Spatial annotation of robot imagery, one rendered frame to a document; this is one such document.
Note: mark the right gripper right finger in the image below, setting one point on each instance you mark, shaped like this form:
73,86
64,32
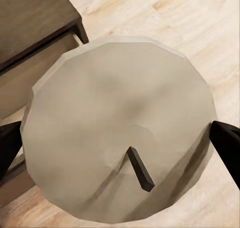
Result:
226,140

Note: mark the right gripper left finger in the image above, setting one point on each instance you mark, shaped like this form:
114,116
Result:
10,144

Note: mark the cabinet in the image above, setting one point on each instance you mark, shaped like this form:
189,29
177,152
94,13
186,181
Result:
33,35

